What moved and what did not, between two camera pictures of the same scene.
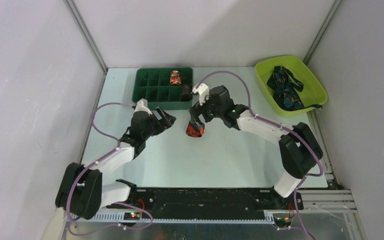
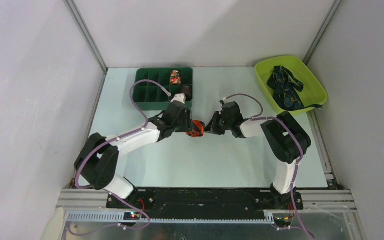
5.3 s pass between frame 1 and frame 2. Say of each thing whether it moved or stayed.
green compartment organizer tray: stayed
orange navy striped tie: stayed
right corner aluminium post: stayed
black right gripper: moved
